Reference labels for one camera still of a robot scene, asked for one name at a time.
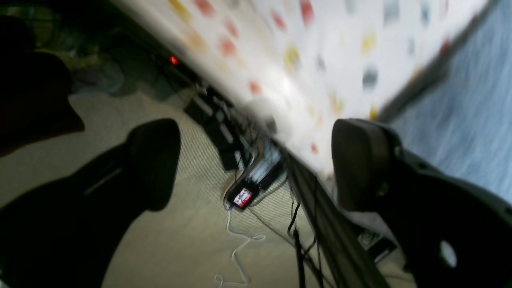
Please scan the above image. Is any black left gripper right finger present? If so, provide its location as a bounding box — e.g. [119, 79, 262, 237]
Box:
[331, 119, 512, 288]

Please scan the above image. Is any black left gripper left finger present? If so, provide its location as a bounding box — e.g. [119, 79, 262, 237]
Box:
[0, 118, 181, 288]

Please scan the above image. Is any grey t-shirt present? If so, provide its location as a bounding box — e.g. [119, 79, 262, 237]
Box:
[391, 0, 512, 201]

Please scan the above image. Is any black device with red label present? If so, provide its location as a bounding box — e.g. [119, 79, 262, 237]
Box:
[224, 179, 260, 212]

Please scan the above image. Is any black power strip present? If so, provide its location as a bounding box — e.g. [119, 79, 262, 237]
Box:
[184, 88, 254, 172]

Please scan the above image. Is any terrazzo patterned tablecloth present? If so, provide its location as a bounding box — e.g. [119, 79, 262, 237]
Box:
[114, 0, 490, 177]

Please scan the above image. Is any white cable on floor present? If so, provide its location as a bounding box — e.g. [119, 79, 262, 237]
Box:
[214, 208, 266, 288]

